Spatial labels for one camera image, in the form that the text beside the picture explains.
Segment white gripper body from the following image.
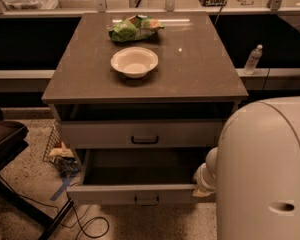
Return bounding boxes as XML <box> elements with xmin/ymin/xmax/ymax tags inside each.
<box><xmin>193</xmin><ymin>147</ymin><xmax>218</xmax><ymax>191</ymax></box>

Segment grey drawer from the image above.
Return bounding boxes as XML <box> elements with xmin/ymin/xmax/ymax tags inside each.
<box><xmin>56</xmin><ymin>119</ymin><xmax>223</xmax><ymax>149</ymax></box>
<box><xmin>67</xmin><ymin>147</ymin><xmax>208</xmax><ymax>206</ymax></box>

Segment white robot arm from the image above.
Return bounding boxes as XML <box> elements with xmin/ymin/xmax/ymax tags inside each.
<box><xmin>194</xmin><ymin>97</ymin><xmax>300</xmax><ymax>240</ymax></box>

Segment grey drawer cabinet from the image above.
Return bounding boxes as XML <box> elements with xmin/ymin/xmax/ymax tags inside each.
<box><xmin>41</xmin><ymin>11</ymin><xmax>249</xmax><ymax>198</ymax></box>

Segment clear plastic water bottle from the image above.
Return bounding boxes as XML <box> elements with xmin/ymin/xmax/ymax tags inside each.
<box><xmin>244</xmin><ymin>44</ymin><xmax>263</xmax><ymax>75</ymax></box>

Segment white paper bowl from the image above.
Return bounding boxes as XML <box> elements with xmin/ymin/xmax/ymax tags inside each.
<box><xmin>111</xmin><ymin>47</ymin><xmax>158</xmax><ymax>78</ymax></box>

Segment green chip bag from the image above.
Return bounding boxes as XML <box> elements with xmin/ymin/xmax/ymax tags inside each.
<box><xmin>108</xmin><ymin>15</ymin><xmax>164</xmax><ymax>42</ymax></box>

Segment black cart left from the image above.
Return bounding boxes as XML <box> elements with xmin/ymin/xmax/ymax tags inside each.
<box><xmin>0</xmin><ymin>109</ymin><xmax>74</xmax><ymax>240</ymax></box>

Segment wire basket with snacks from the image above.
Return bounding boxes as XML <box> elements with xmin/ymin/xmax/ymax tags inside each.
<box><xmin>43</xmin><ymin>125</ymin><xmax>80</xmax><ymax>174</ymax></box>

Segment black floor cable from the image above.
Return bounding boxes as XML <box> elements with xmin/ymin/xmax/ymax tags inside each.
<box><xmin>0</xmin><ymin>153</ymin><xmax>110</xmax><ymax>240</ymax></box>

